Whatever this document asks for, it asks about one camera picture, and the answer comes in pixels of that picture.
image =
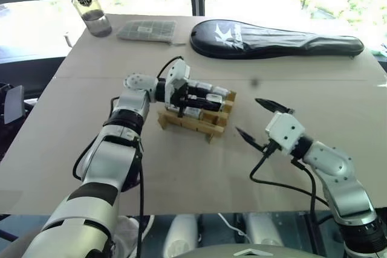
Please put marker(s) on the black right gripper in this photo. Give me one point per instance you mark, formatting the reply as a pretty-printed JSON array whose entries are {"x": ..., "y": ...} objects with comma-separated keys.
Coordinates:
[{"x": 266, "y": 145}]

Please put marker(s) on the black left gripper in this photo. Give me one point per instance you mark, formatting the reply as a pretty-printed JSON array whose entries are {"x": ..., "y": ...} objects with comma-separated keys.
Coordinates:
[{"x": 181, "y": 98}]

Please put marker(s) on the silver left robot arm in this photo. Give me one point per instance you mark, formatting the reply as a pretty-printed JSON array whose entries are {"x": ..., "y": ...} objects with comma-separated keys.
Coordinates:
[{"x": 99, "y": 155}]

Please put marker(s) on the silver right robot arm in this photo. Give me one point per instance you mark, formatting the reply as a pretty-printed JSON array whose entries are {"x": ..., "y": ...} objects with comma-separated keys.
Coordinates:
[{"x": 341, "y": 173}]

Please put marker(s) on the clear plastic compartment box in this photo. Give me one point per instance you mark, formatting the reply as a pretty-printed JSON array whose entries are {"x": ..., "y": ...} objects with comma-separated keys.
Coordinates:
[{"x": 146, "y": 30}]

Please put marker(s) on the small wooden pallet rack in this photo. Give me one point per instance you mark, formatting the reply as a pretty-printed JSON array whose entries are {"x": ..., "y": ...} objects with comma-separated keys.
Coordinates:
[{"x": 193, "y": 126}]

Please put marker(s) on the black racket bag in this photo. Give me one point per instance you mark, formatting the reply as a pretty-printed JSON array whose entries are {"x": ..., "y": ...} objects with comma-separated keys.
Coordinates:
[{"x": 242, "y": 40}]

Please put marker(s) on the white rounded leg shell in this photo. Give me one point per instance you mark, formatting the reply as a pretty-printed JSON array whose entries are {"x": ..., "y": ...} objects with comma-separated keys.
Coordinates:
[
  {"x": 263, "y": 229},
  {"x": 181, "y": 234}
]

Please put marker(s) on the grey rounded torso cover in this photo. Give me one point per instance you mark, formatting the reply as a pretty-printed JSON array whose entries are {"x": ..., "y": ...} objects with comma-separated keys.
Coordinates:
[{"x": 248, "y": 252}]

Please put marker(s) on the clear bottle with black cap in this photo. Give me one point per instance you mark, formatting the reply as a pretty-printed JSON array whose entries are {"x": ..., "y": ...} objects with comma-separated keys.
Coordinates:
[{"x": 93, "y": 13}]

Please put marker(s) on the grey tilted panel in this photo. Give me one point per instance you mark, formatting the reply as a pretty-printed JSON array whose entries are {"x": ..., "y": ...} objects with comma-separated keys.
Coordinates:
[{"x": 13, "y": 104}]

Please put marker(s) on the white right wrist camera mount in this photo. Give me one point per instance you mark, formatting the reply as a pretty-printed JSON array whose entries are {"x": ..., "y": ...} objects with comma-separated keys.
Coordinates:
[{"x": 285, "y": 131}]

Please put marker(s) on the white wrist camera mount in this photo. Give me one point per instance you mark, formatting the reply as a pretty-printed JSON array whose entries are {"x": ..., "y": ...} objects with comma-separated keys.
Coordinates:
[
  {"x": 178, "y": 72},
  {"x": 285, "y": 131}
]

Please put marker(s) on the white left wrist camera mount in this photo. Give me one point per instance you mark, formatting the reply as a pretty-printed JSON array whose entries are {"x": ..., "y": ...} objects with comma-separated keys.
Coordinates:
[{"x": 178, "y": 72}]

